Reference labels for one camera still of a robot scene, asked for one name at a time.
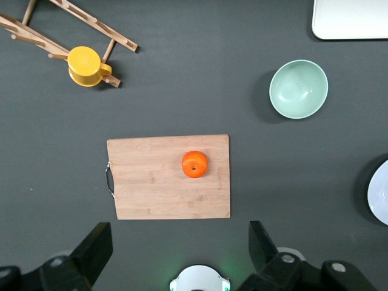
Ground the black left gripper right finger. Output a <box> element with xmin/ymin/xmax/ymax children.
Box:
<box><xmin>236</xmin><ymin>220</ymin><xmax>304</xmax><ymax>291</ymax></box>

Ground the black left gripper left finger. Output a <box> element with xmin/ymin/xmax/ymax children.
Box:
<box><xmin>39</xmin><ymin>222</ymin><xmax>114</xmax><ymax>291</ymax></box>

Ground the orange fruit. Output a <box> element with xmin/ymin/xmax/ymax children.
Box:
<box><xmin>181</xmin><ymin>150</ymin><xmax>209</xmax><ymax>179</ymax></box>

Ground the white round plate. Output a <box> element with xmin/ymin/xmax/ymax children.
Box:
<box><xmin>367</xmin><ymin>159</ymin><xmax>388</xmax><ymax>227</ymax></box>

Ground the wooden cutting board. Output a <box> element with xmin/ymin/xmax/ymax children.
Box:
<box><xmin>104</xmin><ymin>134</ymin><xmax>232</xmax><ymax>220</ymax></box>

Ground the pale green bowl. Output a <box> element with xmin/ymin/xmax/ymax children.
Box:
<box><xmin>269</xmin><ymin>59</ymin><xmax>329</xmax><ymax>119</ymax></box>

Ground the yellow mug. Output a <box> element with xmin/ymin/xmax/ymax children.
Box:
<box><xmin>67</xmin><ymin>45</ymin><xmax>113</xmax><ymax>88</ymax></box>

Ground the wooden mug rack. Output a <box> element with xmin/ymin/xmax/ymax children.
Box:
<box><xmin>0</xmin><ymin>0</ymin><xmax>139</xmax><ymax>89</ymax></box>

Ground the beige bear print tray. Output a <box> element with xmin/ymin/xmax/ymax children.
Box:
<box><xmin>312</xmin><ymin>0</ymin><xmax>388</xmax><ymax>40</ymax></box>

